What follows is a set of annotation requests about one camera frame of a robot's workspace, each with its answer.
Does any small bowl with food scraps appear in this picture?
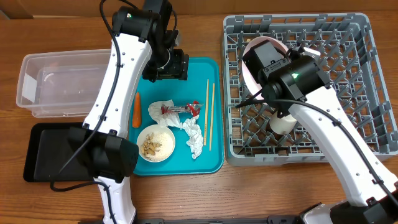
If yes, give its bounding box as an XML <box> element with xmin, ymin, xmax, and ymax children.
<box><xmin>137</xmin><ymin>124</ymin><xmax>175</xmax><ymax>162</ymax></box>

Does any red snack wrapper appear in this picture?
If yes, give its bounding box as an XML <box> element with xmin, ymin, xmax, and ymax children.
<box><xmin>161</xmin><ymin>100</ymin><xmax>203</xmax><ymax>117</ymax></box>

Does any white cup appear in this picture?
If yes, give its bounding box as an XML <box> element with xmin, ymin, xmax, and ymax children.
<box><xmin>269</xmin><ymin>113</ymin><xmax>297</xmax><ymax>135</ymax></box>

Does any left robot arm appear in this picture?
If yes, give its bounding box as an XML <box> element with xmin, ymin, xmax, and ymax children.
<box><xmin>68</xmin><ymin>0</ymin><xmax>189</xmax><ymax>223</ymax></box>

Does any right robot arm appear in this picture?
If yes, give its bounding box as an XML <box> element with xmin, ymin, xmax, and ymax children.
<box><xmin>242</xmin><ymin>37</ymin><xmax>397</xmax><ymax>223</ymax></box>

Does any left wooden chopstick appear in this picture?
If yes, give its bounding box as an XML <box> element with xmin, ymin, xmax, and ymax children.
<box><xmin>203</xmin><ymin>79</ymin><xmax>210</xmax><ymax>146</ymax></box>

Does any black plastic tray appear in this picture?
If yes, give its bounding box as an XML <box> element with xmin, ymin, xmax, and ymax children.
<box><xmin>23</xmin><ymin>123</ymin><xmax>82</xmax><ymax>182</ymax></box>

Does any large pink plate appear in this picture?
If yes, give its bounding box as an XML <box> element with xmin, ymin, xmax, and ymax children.
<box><xmin>242</xmin><ymin>36</ymin><xmax>288</xmax><ymax>95</ymax></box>

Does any grey dishwasher rack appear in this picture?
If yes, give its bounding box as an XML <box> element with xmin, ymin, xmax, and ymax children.
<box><xmin>223</xmin><ymin>12</ymin><xmax>397</xmax><ymax>166</ymax></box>

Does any teal plastic tray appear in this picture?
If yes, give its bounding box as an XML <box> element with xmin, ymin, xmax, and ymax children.
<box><xmin>129</xmin><ymin>57</ymin><xmax>224</xmax><ymax>176</ymax></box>

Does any white tissue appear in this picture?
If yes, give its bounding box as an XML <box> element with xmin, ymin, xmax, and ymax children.
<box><xmin>148</xmin><ymin>100</ymin><xmax>182</xmax><ymax>129</ymax></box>
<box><xmin>182</xmin><ymin>115</ymin><xmax>204</xmax><ymax>160</ymax></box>

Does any clear plastic bin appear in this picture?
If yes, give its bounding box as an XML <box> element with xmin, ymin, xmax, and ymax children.
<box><xmin>16</xmin><ymin>49</ymin><xmax>111</xmax><ymax>118</ymax></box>

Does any orange carrot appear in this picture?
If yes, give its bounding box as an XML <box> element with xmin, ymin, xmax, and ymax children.
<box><xmin>132</xmin><ymin>92</ymin><xmax>142</xmax><ymax>128</ymax></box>

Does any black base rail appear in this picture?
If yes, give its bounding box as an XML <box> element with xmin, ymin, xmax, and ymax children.
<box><xmin>134</xmin><ymin>215</ymin><xmax>302</xmax><ymax>224</ymax></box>

